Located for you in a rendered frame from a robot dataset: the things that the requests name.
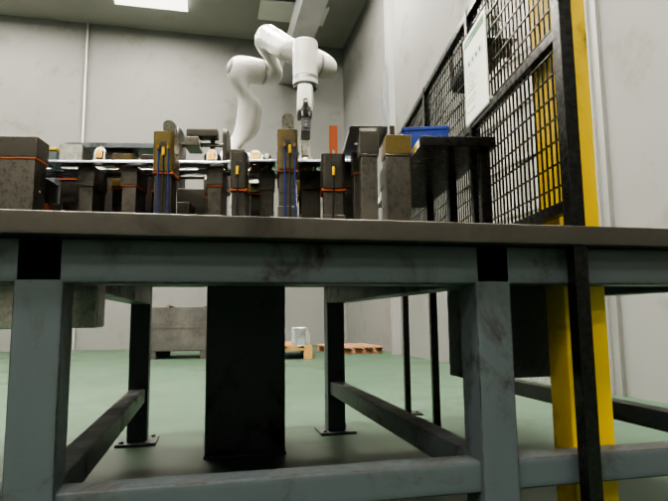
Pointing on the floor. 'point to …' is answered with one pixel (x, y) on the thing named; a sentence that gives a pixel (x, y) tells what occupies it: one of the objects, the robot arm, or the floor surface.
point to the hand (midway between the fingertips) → (305, 132)
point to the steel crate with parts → (178, 330)
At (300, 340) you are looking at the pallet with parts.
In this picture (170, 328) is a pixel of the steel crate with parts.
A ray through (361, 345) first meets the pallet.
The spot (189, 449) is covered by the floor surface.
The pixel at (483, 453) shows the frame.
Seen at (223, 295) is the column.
